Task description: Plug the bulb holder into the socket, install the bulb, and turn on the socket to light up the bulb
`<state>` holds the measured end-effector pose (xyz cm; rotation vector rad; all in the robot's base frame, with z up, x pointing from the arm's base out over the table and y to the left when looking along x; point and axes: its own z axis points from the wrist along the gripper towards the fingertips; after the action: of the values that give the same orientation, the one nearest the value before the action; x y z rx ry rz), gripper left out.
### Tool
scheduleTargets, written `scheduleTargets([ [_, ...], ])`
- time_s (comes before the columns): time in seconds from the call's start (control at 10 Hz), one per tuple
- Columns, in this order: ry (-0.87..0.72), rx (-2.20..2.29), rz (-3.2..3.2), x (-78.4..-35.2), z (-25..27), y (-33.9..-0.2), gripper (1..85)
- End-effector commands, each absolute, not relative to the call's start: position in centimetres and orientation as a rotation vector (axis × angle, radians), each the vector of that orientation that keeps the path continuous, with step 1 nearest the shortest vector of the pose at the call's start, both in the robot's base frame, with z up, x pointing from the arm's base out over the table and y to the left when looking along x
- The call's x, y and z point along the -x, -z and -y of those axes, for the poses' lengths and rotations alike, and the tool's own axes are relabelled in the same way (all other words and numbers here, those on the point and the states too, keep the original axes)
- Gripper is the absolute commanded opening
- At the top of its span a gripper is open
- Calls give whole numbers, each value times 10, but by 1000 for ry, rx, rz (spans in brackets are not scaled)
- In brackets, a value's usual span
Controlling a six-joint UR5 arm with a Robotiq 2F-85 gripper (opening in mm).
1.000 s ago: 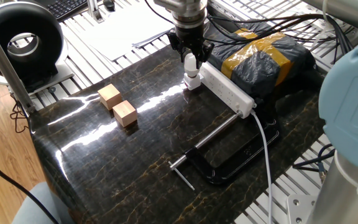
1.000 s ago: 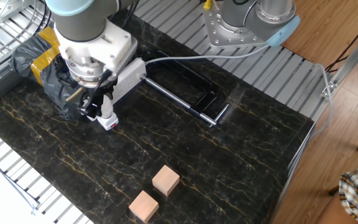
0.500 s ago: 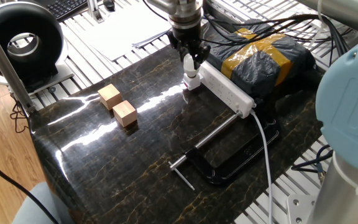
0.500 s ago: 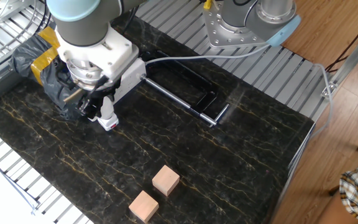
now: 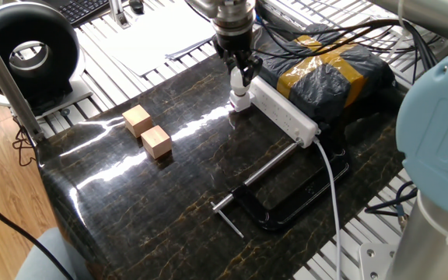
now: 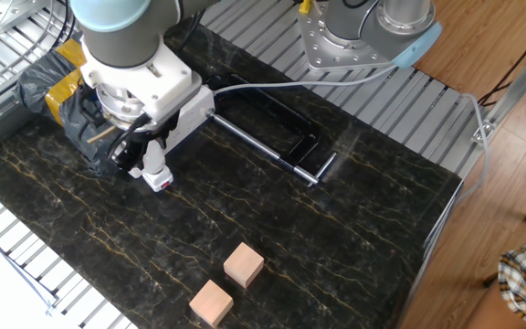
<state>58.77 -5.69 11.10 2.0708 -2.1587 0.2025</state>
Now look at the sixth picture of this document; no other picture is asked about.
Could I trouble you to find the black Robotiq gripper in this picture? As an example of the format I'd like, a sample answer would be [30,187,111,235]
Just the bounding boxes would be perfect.
[110,123,180,171]

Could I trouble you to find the white plug-in bulb holder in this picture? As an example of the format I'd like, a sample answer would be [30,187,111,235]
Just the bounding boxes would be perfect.
[142,164,174,193]

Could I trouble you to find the white power strip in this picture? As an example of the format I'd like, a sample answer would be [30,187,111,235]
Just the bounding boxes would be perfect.
[128,84,217,179]

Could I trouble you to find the black wrapped package yellow tape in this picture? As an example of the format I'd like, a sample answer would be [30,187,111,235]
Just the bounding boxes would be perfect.
[14,38,122,179]

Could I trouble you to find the light wooden cube block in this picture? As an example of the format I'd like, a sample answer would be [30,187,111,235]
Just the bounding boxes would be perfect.
[223,242,265,289]
[188,280,235,328]

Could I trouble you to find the black C-clamp steel screw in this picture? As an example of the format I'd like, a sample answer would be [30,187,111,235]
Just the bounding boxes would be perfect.
[206,72,337,187]

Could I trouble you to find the silver robot mounting plate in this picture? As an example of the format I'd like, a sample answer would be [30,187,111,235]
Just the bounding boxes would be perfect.
[297,1,405,72]

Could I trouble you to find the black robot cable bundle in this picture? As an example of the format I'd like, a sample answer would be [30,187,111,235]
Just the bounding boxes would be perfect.
[78,8,207,161]

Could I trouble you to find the white power strip cable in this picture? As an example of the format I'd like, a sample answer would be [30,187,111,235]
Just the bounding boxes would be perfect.
[212,57,492,205]

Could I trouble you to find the thin black floor cables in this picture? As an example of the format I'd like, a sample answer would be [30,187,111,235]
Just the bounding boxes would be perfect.
[476,16,526,109]

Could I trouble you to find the aluminium frame beam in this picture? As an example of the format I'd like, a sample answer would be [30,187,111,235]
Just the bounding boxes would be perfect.
[470,38,526,147]

